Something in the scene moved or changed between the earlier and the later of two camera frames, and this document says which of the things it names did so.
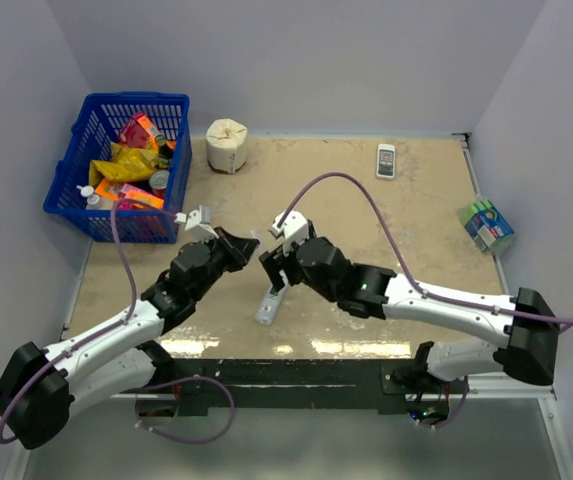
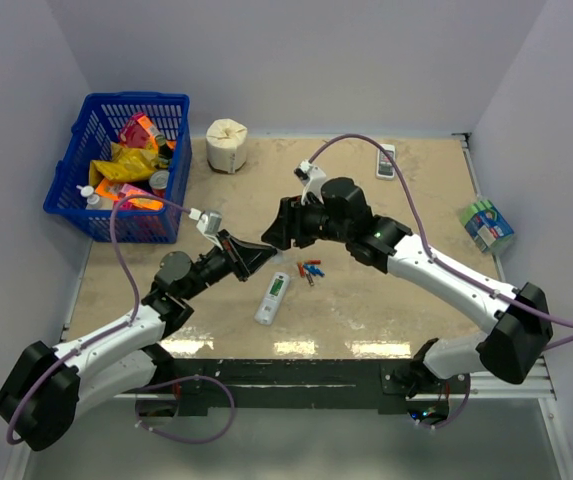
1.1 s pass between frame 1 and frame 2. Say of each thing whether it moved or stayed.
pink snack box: stayed
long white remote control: stayed
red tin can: stayed
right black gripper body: moved
